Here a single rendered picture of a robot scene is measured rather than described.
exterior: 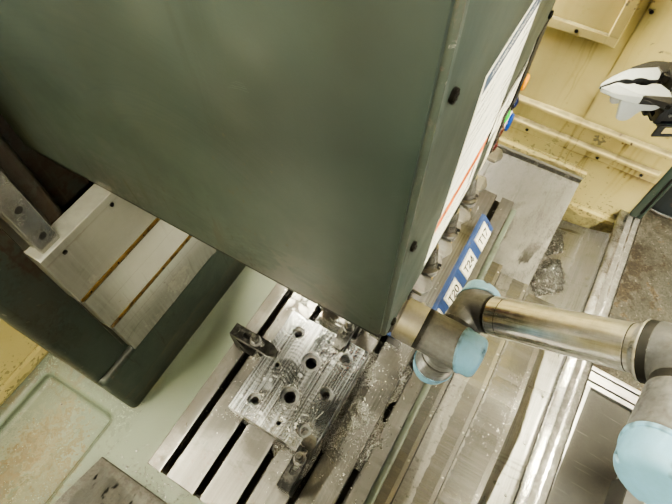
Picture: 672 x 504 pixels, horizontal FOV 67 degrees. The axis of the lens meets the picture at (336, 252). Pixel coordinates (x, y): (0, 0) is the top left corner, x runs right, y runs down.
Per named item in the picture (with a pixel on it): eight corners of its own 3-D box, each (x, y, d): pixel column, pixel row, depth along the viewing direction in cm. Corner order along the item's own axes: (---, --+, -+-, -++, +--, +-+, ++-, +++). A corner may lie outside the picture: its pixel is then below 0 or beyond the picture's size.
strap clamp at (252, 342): (282, 360, 136) (277, 341, 123) (276, 371, 135) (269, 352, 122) (242, 337, 139) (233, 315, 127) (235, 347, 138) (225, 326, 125)
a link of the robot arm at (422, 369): (466, 351, 101) (483, 333, 91) (436, 396, 97) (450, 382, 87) (433, 328, 103) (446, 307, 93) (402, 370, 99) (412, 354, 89)
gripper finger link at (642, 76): (586, 111, 79) (645, 112, 79) (604, 81, 73) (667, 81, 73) (581, 97, 80) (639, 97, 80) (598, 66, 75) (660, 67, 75)
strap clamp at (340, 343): (365, 324, 142) (368, 301, 129) (342, 363, 136) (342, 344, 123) (355, 318, 142) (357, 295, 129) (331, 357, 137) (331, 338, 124)
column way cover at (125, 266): (239, 228, 157) (202, 103, 113) (136, 355, 137) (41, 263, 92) (226, 221, 159) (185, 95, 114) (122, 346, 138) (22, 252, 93)
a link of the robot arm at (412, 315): (415, 338, 81) (436, 298, 85) (390, 324, 82) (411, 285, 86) (407, 352, 88) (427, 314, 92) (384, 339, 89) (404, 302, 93)
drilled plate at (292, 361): (368, 358, 132) (369, 352, 128) (309, 461, 120) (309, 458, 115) (294, 317, 138) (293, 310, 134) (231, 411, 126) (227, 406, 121)
